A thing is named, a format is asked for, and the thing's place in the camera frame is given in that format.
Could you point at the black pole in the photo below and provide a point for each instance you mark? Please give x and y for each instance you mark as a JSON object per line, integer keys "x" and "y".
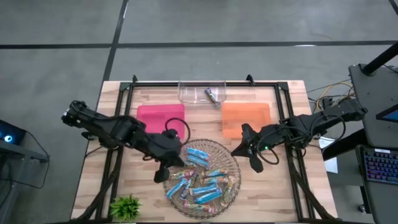
{"x": 379, "y": 60}

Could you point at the round wicker basket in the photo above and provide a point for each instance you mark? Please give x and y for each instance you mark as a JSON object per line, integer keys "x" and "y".
{"x": 224, "y": 161}

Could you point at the white paper sheet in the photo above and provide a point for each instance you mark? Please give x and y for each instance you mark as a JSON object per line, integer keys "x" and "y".
{"x": 329, "y": 155}

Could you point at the blue and tan granola bar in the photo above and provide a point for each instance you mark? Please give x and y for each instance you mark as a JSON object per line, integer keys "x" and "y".
{"x": 216, "y": 180}
{"x": 214, "y": 172}

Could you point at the black desk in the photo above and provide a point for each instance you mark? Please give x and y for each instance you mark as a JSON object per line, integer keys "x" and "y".
{"x": 373, "y": 93}

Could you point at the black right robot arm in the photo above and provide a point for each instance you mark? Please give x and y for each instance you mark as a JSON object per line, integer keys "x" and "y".
{"x": 326, "y": 116}

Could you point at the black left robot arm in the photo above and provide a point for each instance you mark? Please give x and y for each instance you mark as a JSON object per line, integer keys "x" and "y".
{"x": 93, "y": 119}

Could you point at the blue chocolate chip granola bar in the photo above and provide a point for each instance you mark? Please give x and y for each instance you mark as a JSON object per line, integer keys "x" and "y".
{"x": 212, "y": 96}

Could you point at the clear plastic bin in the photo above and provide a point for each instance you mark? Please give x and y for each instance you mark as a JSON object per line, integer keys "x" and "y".
{"x": 192, "y": 93}

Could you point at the pink plastic tray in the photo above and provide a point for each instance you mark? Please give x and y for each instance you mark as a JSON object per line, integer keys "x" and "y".
{"x": 155, "y": 115}

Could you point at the small blue screen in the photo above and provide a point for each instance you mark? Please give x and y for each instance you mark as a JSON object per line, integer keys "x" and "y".
{"x": 390, "y": 115}

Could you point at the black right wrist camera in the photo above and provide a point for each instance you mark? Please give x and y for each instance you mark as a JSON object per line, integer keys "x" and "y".
{"x": 267, "y": 146}

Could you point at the black frame clamp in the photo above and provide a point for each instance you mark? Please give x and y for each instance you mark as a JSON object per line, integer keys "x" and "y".
{"x": 250, "y": 79}
{"x": 134, "y": 78}

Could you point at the backlit keyboard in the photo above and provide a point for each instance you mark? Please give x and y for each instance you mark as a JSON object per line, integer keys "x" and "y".
{"x": 381, "y": 166}

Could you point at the black computer blue light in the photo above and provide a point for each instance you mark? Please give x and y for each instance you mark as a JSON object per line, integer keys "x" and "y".
{"x": 11, "y": 133}

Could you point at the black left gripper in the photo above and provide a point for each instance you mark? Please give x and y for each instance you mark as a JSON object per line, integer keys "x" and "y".
{"x": 164, "y": 149}

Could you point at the bright blue granola bar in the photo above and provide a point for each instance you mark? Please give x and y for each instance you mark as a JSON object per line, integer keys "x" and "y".
{"x": 197, "y": 153}
{"x": 199, "y": 162}

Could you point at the small green potted plant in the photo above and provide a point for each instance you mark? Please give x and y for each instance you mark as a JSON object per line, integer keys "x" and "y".
{"x": 126, "y": 207}

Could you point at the dark blue granola bar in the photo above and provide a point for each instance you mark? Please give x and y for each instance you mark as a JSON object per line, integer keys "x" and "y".
{"x": 187, "y": 190}

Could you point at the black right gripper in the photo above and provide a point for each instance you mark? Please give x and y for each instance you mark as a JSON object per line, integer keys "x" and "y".
{"x": 253, "y": 137}

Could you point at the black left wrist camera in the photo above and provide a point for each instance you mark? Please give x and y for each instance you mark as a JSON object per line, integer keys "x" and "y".
{"x": 171, "y": 133}

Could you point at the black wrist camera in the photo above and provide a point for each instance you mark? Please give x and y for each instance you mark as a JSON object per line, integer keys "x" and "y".
{"x": 267, "y": 146}
{"x": 171, "y": 133}

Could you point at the red and green granola bar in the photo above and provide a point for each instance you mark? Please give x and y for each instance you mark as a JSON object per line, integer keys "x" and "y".
{"x": 183, "y": 174}

